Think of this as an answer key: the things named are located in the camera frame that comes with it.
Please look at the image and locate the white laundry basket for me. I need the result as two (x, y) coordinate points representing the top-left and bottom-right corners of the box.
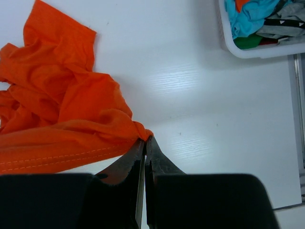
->
(215, 0), (305, 59)

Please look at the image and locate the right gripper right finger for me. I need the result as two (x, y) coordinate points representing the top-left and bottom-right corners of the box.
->
(145, 137), (279, 229)

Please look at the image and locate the grey crumpled t shirt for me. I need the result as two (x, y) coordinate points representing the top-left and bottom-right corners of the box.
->
(256, 0), (305, 39)

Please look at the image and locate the orange t shirt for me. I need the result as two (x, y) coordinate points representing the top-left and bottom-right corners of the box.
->
(0, 0), (152, 174)

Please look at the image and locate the green crumpled t shirt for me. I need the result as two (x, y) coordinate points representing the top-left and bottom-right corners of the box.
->
(234, 34), (263, 50)

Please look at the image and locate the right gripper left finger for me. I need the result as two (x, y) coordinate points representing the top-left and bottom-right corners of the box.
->
(0, 140), (145, 229)

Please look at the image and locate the red crumpled t shirt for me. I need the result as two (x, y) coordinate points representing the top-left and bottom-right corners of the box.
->
(259, 38), (278, 46)

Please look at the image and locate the cyan crumpled t shirt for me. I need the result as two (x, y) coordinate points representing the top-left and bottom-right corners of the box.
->
(224, 0), (293, 39)

